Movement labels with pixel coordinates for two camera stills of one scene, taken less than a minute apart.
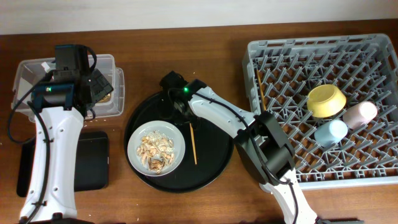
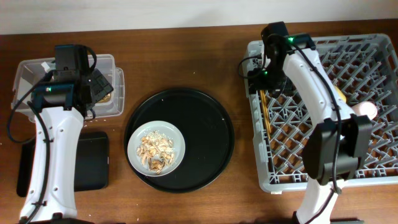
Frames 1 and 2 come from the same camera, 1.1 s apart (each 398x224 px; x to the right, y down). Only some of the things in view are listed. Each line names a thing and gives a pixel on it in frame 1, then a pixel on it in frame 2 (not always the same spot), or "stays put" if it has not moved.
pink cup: (359, 114) stays put
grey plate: (155, 149) stays put
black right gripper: (179, 117) to (254, 82)
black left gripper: (102, 88) stays put
